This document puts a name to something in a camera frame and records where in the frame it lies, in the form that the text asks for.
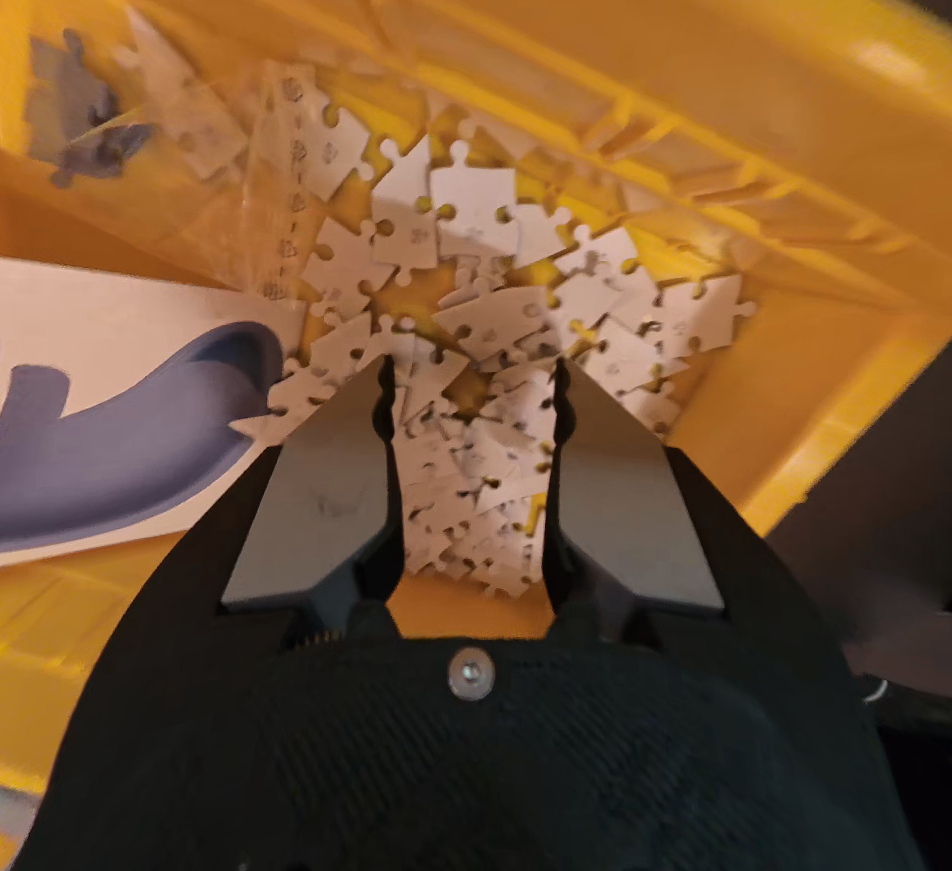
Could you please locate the yellow plastic bin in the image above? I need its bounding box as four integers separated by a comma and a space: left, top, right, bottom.
0, 0, 952, 798

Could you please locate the clear plastic bag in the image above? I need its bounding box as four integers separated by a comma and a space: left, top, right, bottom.
112, 4, 321, 303

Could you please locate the white card with blue shapes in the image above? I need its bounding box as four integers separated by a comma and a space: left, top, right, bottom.
0, 257, 309, 567

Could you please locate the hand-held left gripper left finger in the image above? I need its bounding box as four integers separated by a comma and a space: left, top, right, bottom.
222, 356, 407, 608

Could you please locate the white jigsaw piece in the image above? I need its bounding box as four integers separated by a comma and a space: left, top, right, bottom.
112, 4, 250, 180

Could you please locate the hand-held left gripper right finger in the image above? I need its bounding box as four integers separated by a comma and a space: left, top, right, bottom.
541, 358, 726, 615

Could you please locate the slate blue puzzle piece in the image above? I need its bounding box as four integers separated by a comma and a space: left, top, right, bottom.
26, 29, 123, 166

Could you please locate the pile of white puzzle pieces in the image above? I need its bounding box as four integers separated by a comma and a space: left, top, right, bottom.
231, 79, 758, 600

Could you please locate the dark blue puzzle piece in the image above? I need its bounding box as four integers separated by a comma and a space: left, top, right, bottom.
51, 121, 159, 189

